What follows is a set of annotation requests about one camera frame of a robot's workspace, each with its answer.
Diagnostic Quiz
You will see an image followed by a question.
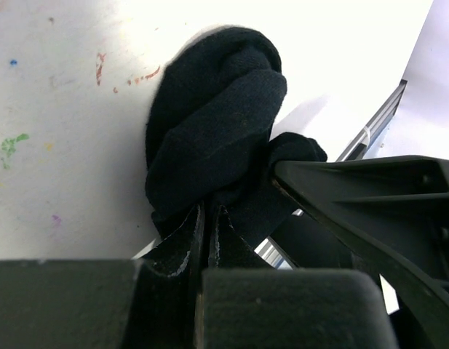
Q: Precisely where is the aluminium front rail frame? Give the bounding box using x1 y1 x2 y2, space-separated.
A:
255 79 408 269

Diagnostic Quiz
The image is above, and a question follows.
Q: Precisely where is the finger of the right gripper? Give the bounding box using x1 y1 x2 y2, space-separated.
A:
274 156 449 348

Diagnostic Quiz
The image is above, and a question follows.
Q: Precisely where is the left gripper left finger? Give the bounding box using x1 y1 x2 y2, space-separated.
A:
0 204 204 348

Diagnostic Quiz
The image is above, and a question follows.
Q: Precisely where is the black sock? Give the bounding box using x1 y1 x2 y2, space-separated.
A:
145 27 327 247

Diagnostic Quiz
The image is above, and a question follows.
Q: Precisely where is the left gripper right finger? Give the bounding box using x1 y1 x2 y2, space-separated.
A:
202 207 397 348

